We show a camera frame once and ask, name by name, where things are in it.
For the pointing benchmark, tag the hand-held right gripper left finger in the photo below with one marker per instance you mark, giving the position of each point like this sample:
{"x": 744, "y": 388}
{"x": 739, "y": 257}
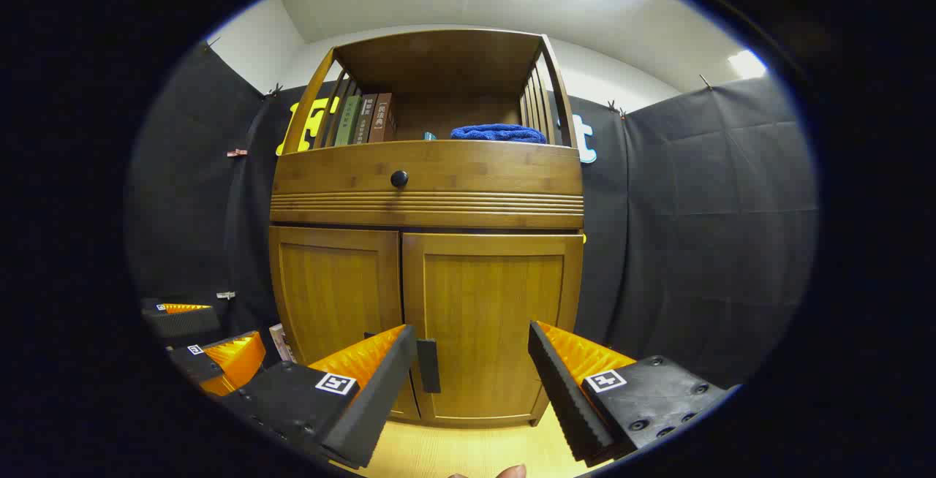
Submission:
{"x": 380, "y": 397}

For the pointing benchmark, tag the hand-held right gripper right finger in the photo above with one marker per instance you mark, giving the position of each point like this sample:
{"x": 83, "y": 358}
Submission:
{"x": 563, "y": 397}

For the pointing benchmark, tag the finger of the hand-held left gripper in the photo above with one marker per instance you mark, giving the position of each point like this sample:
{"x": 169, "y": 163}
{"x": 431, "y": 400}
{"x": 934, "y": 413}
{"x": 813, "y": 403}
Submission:
{"x": 179, "y": 323}
{"x": 234, "y": 361}

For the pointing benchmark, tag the wooden shoe cabinet door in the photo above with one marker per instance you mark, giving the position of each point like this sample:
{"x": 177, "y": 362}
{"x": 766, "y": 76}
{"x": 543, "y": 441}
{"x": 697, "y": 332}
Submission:
{"x": 482, "y": 295}
{"x": 329, "y": 288}

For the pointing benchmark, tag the wooden double-door shoe cabinet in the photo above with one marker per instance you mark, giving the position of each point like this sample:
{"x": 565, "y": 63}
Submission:
{"x": 439, "y": 204}

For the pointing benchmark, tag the wooden cabinet drawer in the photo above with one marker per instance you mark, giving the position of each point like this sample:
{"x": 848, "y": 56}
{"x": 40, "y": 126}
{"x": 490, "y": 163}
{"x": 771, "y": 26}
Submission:
{"x": 475, "y": 178}

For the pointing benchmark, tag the black round drawer knob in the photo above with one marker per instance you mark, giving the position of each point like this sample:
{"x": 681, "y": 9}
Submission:
{"x": 398, "y": 178}

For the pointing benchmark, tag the black backdrop cloth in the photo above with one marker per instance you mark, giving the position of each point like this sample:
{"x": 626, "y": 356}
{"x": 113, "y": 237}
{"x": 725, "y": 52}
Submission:
{"x": 695, "y": 207}

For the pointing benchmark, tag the green book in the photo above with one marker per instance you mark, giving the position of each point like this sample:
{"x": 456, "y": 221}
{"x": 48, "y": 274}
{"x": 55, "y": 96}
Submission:
{"x": 349, "y": 121}

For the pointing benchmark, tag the blue towel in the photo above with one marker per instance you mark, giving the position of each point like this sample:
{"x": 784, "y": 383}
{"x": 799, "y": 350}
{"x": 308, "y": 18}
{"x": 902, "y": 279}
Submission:
{"x": 497, "y": 134}

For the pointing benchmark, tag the dark brown book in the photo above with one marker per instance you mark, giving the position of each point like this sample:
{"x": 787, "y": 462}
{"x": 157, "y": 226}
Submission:
{"x": 365, "y": 120}

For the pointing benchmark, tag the ceiling light panel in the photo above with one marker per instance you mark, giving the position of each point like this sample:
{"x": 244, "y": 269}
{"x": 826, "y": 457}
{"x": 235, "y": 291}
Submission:
{"x": 746, "y": 64}

